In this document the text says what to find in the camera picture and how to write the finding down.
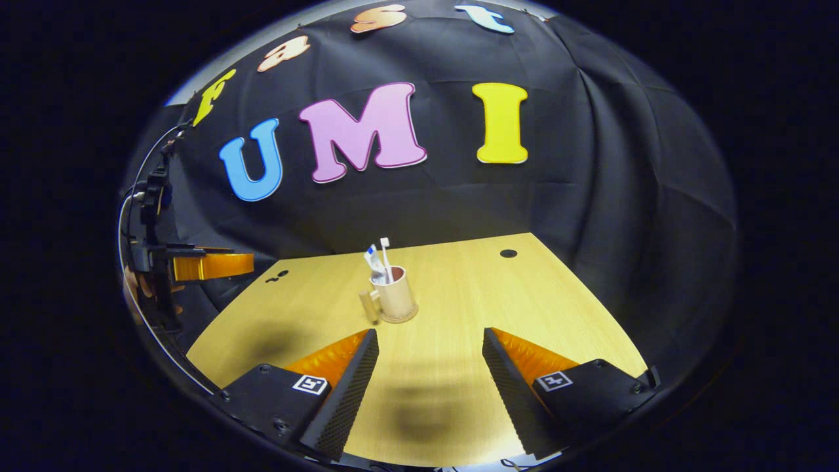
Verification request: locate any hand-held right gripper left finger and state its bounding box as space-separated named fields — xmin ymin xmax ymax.
xmin=220 ymin=328 xmax=380 ymax=462

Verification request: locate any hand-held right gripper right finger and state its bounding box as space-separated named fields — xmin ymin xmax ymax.
xmin=483 ymin=326 xmax=661 ymax=460

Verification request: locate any beige cup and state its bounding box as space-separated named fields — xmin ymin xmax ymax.
xmin=359 ymin=265 xmax=419 ymax=325

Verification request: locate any white toothpaste tube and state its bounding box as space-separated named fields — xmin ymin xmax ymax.
xmin=364 ymin=245 xmax=389 ymax=286

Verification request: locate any wooden desktop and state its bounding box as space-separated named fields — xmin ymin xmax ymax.
xmin=187 ymin=233 xmax=650 ymax=467

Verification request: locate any black backdrop cloth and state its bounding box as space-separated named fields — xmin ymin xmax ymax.
xmin=121 ymin=0 xmax=738 ymax=394

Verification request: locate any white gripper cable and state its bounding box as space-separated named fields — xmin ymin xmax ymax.
xmin=118 ymin=125 xmax=220 ymax=395

